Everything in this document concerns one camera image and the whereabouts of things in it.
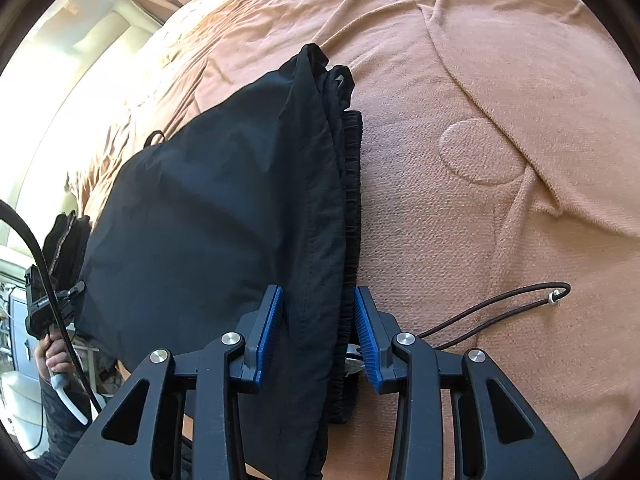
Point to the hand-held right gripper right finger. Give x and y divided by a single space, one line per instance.
371 345

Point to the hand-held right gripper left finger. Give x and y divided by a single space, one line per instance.
267 340

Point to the black pants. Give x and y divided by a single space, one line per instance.
210 210

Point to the person's left forearm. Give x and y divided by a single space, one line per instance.
65 425

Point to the person's left hand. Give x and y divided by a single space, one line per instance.
55 357

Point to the brown fleece blanket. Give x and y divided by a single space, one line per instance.
500 260

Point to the orange wrinkled quilt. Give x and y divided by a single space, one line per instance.
225 40

